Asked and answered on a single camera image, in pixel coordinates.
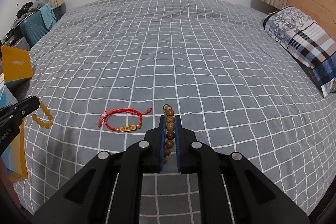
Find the yellow box lid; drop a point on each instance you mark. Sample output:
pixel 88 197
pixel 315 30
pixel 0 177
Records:
pixel 16 64

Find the wooden headboard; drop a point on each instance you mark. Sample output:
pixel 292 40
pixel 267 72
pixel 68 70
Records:
pixel 322 11

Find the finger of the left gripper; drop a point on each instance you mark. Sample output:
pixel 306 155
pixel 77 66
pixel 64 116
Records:
pixel 16 112

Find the teal cloth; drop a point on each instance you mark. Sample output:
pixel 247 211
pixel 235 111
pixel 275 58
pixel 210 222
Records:
pixel 48 15

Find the grey checked bed cover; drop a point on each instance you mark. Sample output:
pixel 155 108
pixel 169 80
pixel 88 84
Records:
pixel 211 61

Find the teal suitcase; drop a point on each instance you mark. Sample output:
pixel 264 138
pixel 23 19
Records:
pixel 33 27

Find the blue plaid pillow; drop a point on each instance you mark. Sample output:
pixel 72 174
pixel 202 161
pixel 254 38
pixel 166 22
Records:
pixel 307 42

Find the red cord bracelet gold plate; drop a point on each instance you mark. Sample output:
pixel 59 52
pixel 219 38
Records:
pixel 122 120

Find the yellow box with sky print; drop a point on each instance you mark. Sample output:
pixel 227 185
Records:
pixel 14 156

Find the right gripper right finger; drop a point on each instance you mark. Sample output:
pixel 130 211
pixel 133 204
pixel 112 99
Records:
pixel 184 152

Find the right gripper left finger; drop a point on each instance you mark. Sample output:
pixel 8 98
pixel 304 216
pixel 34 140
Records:
pixel 155 157

